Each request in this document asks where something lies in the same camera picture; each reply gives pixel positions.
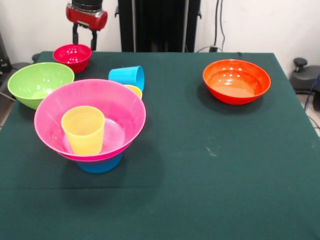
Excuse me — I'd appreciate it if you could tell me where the small pink-red bowl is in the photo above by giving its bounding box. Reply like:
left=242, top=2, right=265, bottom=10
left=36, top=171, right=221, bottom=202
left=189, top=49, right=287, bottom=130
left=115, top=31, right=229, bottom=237
left=52, top=44, right=93, bottom=74

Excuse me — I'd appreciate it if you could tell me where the pale yellow translucent cup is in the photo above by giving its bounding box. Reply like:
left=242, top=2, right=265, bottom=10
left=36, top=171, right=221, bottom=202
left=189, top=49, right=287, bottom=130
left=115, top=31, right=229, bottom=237
left=61, top=105, right=106, bottom=156

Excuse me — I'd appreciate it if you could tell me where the blue cup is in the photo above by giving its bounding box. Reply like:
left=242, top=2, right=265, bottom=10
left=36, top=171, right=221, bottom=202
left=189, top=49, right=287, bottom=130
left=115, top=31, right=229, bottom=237
left=107, top=65, right=145, bottom=92

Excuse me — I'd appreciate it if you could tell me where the black wall cable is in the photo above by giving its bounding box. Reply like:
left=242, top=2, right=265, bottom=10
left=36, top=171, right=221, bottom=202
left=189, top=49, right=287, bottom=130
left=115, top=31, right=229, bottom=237
left=213, top=0, right=227, bottom=52

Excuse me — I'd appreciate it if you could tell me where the orange bowl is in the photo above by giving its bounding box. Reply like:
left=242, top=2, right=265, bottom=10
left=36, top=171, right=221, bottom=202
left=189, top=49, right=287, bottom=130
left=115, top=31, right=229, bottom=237
left=202, top=59, right=272, bottom=106

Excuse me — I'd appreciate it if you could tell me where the large pink bowl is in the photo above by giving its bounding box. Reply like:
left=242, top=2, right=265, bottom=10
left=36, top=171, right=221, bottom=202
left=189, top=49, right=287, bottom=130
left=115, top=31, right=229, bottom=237
left=33, top=78, right=147, bottom=161

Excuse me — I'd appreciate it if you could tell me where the black grey floor stand base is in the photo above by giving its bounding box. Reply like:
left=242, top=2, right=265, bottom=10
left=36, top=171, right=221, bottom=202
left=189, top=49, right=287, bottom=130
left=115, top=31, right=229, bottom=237
left=0, top=52, right=41, bottom=101
left=289, top=57, right=320, bottom=95

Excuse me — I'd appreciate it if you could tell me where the orange-yellow cup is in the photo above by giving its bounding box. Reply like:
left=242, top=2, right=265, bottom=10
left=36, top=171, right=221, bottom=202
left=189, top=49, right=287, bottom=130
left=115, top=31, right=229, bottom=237
left=124, top=84, right=143, bottom=100

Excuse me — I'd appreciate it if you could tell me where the blue bowl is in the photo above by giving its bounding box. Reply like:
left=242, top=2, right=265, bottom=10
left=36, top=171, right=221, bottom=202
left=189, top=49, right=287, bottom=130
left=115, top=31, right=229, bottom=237
left=76, top=153, right=124, bottom=175

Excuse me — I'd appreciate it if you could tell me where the large green bowl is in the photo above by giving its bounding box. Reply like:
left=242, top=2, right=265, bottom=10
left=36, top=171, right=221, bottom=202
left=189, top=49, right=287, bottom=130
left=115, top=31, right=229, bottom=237
left=7, top=62, right=75, bottom=111

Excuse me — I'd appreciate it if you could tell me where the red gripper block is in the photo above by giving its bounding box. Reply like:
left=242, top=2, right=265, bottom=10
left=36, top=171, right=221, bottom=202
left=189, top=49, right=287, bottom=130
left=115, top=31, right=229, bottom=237
left=65, top=3, right=109, bottom=52

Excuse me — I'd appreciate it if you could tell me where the dark green table cloth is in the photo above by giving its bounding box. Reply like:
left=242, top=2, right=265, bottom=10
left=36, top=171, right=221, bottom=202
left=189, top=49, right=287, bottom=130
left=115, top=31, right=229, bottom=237
left=0, top=51, right=320, bottom=240

